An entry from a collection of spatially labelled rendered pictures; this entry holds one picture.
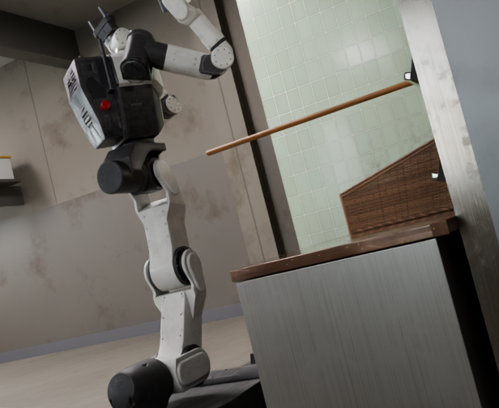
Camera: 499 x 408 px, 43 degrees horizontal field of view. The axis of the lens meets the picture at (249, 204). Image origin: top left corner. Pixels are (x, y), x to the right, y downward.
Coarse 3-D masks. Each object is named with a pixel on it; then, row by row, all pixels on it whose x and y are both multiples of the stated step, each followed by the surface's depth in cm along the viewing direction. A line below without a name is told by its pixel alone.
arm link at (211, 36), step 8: (200, 16) 215; (192, 24) 216; (200, 24) 215; (208, 24) 216; (200, 32) 216; (208, 32) 216; (216, 32) 216; (208, 40) 216; (216, 40) 216; (224, 40) 217; (208, 48) 218; (224, 72) 224
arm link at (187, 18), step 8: (168, 0) 212; (176, 0) 211; (184, 0) 212; (168, 8) 213; (176, 8) 213; (184, 8) 212; (192, 8) 213; (176, 16) 214; (184, 16) 213; (192, 16) 214
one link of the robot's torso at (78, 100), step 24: (72, 72) 222; (96, 72) 220; (120, 72) 220; (72, 96) 229; (96, 96) 219; (120, 96) 220; (144, 96) 224; (96, 120) 219; (120, 120) 221; (144, 120) 224; (96, 144) 230; (120, 144) 229
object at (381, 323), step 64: (320, 256) 150; (384, 256) 144; (448, 256) 145; (256, 320) 159; (320, 320) 152; (384, 320) 145; (448, 320) 138; (320, 384) 153; (384, 384) 145; (448, 384) 139
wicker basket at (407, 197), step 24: (432, 144) 216; (384, 168) 224; (408, 168) 220; (432, 168) 269; (360, 192) 228; (384, 192) 225; (408, 192) 221; (432, 192) 217; (360, 216) 229; (384, 216) 225; (408, 216) 221
